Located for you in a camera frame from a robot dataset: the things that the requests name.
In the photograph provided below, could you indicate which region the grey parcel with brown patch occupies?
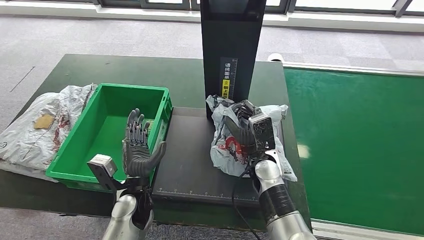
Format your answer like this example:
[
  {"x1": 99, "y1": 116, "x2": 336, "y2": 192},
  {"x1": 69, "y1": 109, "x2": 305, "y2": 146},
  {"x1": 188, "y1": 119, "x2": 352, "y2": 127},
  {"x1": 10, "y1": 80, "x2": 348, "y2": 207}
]
[{"x1": 0, "y1": 83, "x2": 99, "y2": 182}]

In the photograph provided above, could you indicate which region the white crate label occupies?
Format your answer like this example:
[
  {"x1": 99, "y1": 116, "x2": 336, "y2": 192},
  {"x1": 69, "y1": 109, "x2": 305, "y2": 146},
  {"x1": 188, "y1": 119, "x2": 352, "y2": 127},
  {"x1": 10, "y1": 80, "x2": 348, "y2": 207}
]
[{"x1": 154, "y1": 119, "x2": 169, "y2": 147}]

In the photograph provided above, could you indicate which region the black and yellow machine sticker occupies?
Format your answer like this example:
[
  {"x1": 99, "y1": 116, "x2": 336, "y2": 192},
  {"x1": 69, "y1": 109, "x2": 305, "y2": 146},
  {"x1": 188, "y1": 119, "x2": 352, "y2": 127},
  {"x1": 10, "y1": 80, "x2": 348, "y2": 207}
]
[{"x1": 219, "y1": 56, "x2": 239, "y2": 100}]

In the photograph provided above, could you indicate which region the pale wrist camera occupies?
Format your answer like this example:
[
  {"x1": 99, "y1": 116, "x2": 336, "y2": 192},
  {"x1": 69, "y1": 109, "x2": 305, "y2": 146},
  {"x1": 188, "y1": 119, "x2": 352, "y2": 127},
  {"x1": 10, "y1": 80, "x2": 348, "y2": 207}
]
[
  {"x1": 86, "y1": 153, "x2": 119, "y2": 180},
  {"x1": 248, "y1": 112, "x2": 276, "y2": 152}
]

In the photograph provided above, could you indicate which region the grey parcel with red print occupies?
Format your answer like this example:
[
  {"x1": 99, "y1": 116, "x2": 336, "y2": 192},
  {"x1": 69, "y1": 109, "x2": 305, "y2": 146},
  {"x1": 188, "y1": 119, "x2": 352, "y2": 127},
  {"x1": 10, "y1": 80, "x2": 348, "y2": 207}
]
[{"x1": 205, "y1": 95, "x2": 298, "y2": 182}]

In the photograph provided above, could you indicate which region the dark green table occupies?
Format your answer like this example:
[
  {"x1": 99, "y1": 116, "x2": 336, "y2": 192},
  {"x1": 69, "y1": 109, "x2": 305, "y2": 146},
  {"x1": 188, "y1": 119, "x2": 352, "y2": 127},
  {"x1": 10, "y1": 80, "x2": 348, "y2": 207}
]
[{"x1": 0, "y1": 53, "x2": 312, "y2": 233}]

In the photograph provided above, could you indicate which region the dark window frame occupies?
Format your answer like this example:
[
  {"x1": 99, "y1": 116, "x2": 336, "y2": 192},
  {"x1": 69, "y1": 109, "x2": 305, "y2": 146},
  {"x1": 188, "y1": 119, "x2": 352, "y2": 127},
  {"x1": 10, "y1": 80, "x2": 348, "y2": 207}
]
[{"x1": 0, "y1": 0, "x2": 424, "y2": 19}]

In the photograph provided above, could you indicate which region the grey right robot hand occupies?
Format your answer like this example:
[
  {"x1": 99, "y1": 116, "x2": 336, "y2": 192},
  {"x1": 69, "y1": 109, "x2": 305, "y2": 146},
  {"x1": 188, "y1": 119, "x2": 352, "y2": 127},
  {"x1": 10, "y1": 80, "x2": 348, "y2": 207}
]
[{"x1": 225, "y1": 100, "x2": 263, "y2": 156}]

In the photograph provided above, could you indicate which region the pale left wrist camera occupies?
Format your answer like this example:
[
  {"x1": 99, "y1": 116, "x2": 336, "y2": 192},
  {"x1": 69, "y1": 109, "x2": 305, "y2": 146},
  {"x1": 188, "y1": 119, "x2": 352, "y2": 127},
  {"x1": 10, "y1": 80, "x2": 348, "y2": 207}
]
[{"x1": 86, "y1": 153, "x2": 119, "y2": 180}]

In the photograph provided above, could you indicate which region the green plastic crate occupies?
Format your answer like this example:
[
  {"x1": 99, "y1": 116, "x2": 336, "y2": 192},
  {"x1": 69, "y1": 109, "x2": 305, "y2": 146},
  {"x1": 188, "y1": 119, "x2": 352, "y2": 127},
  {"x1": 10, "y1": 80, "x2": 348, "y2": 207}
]
[{"x1": 45, "y1": 82, "x2": 174, "y2": 194}]

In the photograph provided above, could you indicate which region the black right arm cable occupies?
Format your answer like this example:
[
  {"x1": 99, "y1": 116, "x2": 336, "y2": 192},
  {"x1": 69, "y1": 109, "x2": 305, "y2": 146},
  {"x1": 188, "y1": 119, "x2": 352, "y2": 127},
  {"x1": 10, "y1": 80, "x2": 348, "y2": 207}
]
[{"x1": 230, "y1": 158, "x2": 263, "y2": 240}]

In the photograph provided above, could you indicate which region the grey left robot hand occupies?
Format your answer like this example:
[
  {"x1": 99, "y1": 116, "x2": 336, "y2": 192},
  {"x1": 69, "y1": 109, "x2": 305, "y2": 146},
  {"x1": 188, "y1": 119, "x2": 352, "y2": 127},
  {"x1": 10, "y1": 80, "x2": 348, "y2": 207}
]
[{"x1": 121, "y1": 108, "x2": 168, "y2": 178}]

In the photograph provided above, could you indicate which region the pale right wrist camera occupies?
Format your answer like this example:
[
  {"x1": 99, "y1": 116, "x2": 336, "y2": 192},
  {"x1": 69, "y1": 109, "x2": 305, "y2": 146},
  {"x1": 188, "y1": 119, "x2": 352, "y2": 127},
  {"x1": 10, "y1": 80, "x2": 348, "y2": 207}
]
[{"x1": 248, "y1": 112, "x2": 276, "y2": 152}]

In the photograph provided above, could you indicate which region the black inbound scanning machine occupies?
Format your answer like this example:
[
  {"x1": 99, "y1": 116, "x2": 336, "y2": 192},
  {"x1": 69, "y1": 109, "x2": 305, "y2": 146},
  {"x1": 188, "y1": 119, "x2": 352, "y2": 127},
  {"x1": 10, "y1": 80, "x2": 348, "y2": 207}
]
[{"x1": 150, "y1": 0, "x2": 292, "y2": 210}]

